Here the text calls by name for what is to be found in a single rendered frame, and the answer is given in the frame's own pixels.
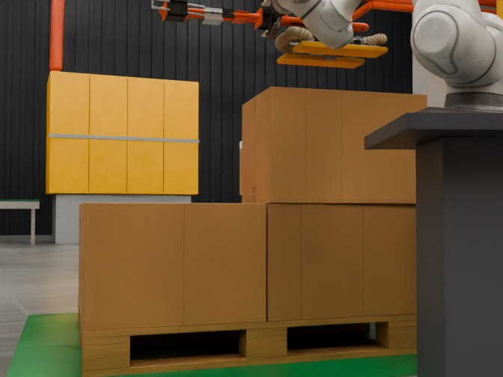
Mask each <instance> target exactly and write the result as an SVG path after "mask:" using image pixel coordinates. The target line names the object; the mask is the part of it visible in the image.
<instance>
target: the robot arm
mask: <svg viewBox="0 0 503 377"><path fill-rule="evenodd" d="M360 2H361V0H265V1H264V2H263V3H262V4H261V6H266V7H269V6H270V7H271V9H272V16H271V23H270V25H269V29H268V30H266V31H265V32H264V33H263V34H262V35H261V37H268V40H274V39H275V38H276V36H277V34H278V32H279V30H280V28H281V27H282V24H281V23H280V21H281V18H282V17H283V16H285V15H287V14H290V13H294V14H295V15H296V16H297V17H299V18H300V19H301V21H302V22H303V23H304V25H305V27H306V28H307V29H308V30H309V31H310V32H311V33H312V34H313V35H314V36H315V37H316V38H317V39H318V40H319V41H320V42H321V43H323V44H324V45H325V46H328V47H329V48H330V49H342V48H343V47H345V46H346V45H347V44H348V43H350V42H351V41H352V39H353V28H352V27H351V25H350V23H351V22H352V21H353V12H354V10H355V9H356V8H357V7H358V5H359V3H360ZM413 11H414V17H413V26H412V30H411V36H410V41H411V47H412V51H413V54H414V56H415V58H416V59H417V61H418V62H419V64H420V65H421V66H422V67H424V68H425V69H426V70H428V71H429V72H431V73H432V74H433V75H435V76H438V77H439V78H441V79H444V80H445V83H446V98H445V107H444V108H459V109H469V110H479V111H498V112H503V20H502V19H500V18H499V17H498V16H496V15H495V14H493V13H485V12H481V9H480V6H479V3H478V0H418V1H417V3H416V5H415V7H414V10H413Z"/></svg>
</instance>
